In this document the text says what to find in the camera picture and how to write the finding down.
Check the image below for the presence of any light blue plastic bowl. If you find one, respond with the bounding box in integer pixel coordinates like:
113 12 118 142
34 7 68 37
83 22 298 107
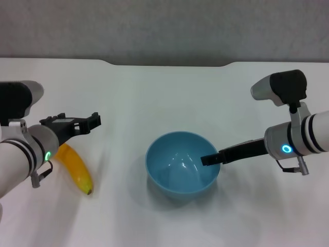
145 131 221 200

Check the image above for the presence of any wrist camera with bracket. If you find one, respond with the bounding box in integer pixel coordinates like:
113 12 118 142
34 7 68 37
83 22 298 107
251 69 312 124
0 80 45 136

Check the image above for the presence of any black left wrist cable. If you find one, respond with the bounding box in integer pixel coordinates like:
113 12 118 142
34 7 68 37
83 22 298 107
30 161 54 189

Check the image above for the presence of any yellow banana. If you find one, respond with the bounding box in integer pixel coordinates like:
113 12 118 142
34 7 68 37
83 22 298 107
55 143 94 196

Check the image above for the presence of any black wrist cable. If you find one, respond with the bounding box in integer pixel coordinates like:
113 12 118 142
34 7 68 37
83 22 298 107
30 161 54 189
276 155 309 176

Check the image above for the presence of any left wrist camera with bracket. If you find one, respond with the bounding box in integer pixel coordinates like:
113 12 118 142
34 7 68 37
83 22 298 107
0 80 45 136

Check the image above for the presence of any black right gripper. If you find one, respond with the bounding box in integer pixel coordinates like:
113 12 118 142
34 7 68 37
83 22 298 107
200 138 268 167

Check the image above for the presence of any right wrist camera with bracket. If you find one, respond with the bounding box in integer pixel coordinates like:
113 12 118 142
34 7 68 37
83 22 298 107
251 69 312 124

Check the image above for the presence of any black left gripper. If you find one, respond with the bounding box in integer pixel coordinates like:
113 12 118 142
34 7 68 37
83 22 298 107
40 112 101 151

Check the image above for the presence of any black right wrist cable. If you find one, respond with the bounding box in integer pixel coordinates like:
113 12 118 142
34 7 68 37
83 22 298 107
276 155 309 176

